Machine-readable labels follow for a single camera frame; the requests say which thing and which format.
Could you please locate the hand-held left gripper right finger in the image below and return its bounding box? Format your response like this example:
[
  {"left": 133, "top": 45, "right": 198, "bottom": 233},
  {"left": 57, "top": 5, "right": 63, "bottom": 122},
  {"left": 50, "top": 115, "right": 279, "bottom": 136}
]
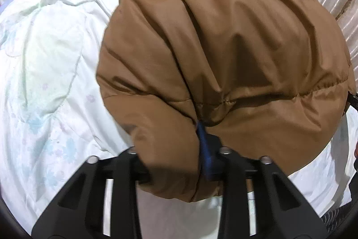
[{"left": 196, "top": 121, "right": 328, "bottom": 239}]

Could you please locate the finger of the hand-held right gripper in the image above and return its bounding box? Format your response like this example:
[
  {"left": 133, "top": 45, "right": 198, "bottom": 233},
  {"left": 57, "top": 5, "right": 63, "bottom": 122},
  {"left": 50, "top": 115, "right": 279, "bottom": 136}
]
[{"left": 347, "top": 92, "right": 358, "bottom": 116}]

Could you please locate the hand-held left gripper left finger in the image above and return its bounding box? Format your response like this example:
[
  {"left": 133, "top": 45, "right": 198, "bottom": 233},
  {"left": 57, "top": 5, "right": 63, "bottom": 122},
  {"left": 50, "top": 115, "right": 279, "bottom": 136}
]
[{"left": 31, "top": 146, "right": 152, "bottom": 239}]

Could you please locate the dark patterned cloth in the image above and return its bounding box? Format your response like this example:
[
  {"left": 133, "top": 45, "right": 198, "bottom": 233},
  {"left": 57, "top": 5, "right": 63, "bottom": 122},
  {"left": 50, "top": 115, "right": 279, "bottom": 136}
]
[{"left": 320, "top": 201, "right": 354, "bottom": 232}]

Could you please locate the white floral duvet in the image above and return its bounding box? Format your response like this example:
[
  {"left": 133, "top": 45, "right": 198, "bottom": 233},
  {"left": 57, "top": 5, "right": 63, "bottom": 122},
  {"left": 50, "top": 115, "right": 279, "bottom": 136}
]
[{"left": 0, "top": 0, "right": 353, "bottom": 239}]

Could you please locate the brown padded jacket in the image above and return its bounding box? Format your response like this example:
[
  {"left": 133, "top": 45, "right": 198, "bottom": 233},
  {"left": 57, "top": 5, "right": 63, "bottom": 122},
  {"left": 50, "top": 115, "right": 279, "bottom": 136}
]
[{"left": 96, "top": 0, "right": 356, "bottom": 202}]

